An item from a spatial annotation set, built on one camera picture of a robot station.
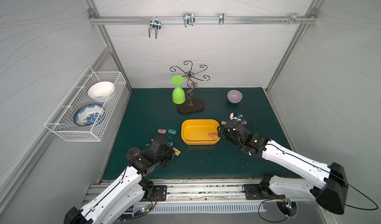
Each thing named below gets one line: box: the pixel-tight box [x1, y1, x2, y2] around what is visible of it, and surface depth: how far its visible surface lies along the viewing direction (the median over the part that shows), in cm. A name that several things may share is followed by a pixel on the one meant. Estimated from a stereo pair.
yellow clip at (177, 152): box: [172, 147, 182, 157], surface depth 85 cm
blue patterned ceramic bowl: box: [73, 103, 105, 127], surface depth 65 cm
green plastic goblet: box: [170, 75, 186, 105], surface depth 88 cm
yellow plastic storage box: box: [181, 118, 221, 146], surface depth 98 cm
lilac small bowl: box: [227, 89, 244, 104], surface depth 113 cm
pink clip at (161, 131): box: [157, 128, 167, 134], surface depth 97 cm
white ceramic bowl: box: [87, 81, 115, 103], surface depth 73 cm
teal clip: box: [167, 128, 178, 135], surface depth 97 cm
